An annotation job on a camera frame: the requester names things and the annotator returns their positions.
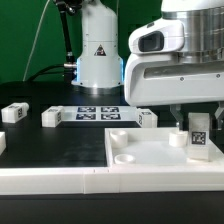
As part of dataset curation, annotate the white sheet with markers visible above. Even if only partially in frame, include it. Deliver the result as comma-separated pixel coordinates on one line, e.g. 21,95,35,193
49,105,138,123

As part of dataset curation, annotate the white square table top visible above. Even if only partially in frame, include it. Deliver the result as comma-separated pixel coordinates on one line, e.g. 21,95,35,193
105,128,224,167

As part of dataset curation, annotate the white U-shaped obstacle fence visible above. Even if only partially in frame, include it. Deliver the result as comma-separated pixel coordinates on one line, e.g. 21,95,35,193
0,131,224,195

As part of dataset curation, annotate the grey thin cable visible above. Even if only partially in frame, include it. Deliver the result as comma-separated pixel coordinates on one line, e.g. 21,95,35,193
22,0,52,82

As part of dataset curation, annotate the black cable bundle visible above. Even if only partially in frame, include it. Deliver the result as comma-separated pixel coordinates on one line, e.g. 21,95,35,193
26,0,83,83

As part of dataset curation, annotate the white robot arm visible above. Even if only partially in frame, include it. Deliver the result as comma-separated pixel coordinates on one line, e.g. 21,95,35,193
53,0,224,128

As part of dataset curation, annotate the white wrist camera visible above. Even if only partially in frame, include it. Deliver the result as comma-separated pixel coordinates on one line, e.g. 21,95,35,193
128,18,184,55

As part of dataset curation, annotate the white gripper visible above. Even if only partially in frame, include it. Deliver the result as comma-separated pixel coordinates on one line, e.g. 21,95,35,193
124,54,224,130

